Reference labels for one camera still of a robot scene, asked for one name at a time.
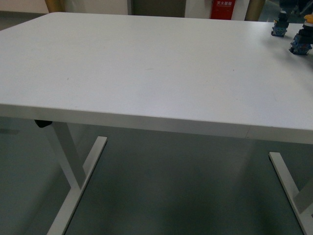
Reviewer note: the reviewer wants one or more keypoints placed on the left potted plant gold pot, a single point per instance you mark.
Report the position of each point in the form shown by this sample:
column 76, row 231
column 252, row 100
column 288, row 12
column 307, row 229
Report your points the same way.
column 55, row 6

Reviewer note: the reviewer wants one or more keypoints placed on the red fire extinguisher box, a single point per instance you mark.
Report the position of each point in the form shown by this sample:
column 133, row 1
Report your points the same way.
column 222, row 9

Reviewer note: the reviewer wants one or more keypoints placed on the potted plant gold pot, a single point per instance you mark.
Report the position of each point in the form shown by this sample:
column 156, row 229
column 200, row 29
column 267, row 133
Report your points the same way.
column 254, row 10
column 55, row 6

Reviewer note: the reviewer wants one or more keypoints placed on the green push button switch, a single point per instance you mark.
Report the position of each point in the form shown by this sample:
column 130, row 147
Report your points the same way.
column 280, row 26

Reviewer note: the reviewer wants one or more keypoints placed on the white table leg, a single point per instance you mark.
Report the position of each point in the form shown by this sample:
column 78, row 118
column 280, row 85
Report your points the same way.
column 301, row 200
column 77, row 172

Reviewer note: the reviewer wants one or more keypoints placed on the right potted plant gold pot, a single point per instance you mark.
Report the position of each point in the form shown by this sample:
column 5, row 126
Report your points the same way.
column 254, row 10

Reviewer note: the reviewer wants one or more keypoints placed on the grey door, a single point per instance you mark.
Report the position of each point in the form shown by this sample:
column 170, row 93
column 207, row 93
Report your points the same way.
column 160, row 8

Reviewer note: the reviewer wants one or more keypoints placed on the yellow push button switch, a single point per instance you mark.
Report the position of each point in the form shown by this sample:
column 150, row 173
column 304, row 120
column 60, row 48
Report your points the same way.
column 303, row 40

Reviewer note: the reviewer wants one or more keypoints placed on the white right table leg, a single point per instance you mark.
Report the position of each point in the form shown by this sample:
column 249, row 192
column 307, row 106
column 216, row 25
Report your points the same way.
column 301, row 200

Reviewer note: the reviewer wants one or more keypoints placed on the white left table leg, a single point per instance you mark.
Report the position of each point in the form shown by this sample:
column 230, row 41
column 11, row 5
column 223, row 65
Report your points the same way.
column 77, row 172

